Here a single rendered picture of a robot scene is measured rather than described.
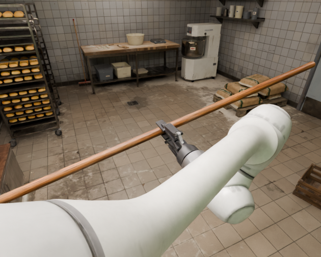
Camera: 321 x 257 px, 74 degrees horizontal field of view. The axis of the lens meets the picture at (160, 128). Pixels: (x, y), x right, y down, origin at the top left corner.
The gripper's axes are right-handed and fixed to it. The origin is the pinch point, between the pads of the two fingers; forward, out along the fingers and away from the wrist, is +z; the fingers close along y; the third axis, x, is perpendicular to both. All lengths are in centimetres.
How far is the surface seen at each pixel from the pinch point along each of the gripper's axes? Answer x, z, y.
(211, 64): 292, 383, 156
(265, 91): 278, 197, 159
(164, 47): 183, 408, 87
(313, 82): 345, 158, 152
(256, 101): 251, 193, 168
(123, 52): 85, 409, 71
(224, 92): 222, 244, 157
